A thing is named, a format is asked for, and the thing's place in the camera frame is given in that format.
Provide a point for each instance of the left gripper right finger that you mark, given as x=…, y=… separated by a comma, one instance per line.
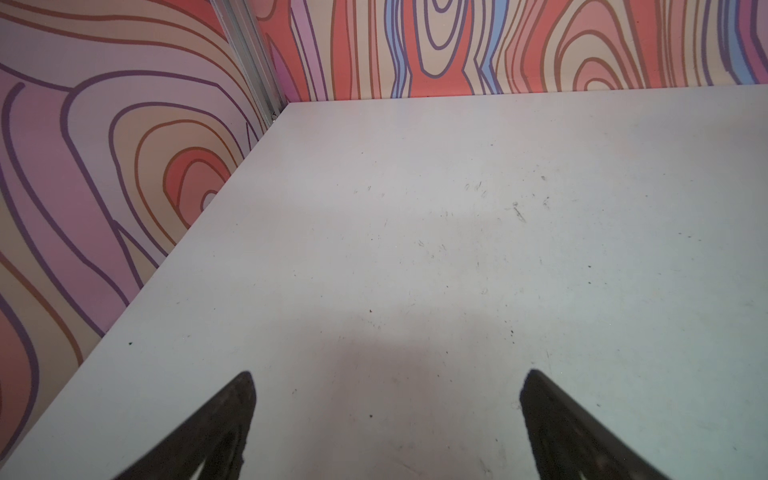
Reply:
x=567, y=442

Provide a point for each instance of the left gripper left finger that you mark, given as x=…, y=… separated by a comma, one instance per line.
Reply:
x=209, y=444

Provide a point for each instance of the aluminium corner frame post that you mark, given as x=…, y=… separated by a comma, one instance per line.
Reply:
x=243, y=33

